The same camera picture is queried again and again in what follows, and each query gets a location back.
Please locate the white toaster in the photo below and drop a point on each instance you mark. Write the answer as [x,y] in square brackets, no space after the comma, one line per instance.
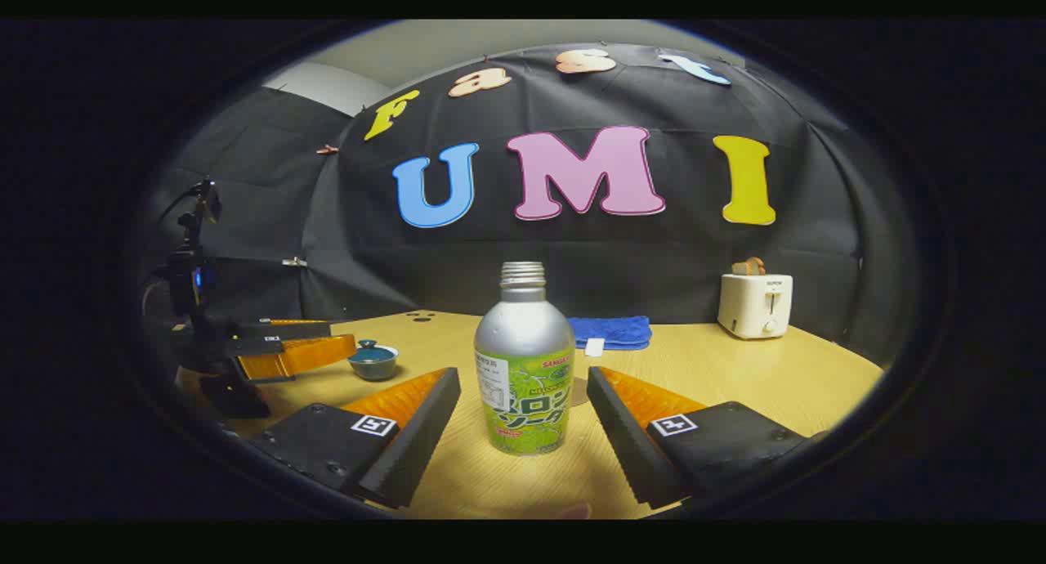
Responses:
[752,306]

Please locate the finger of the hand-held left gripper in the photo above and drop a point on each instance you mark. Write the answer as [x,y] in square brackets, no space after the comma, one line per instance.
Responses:
[306,357]
[286,330]

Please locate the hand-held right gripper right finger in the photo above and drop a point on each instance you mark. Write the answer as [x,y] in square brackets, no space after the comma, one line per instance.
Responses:
[629,441]

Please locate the blue folded towel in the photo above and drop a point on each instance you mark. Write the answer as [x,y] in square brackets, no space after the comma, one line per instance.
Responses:
[613,331]

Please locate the silver green water bottle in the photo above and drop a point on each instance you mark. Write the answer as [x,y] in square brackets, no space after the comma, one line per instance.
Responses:
[523,360]

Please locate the black backdrop cloth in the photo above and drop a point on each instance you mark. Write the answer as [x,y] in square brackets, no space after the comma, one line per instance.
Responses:
[621,261]

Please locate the teal teacup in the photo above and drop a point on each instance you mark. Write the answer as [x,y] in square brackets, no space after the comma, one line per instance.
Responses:
[372,371]

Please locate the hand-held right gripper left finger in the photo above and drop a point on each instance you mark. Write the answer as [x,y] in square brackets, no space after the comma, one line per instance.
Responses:
[413,445]

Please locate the bread slice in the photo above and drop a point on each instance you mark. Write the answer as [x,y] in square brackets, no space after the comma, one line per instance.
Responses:
[748,266]

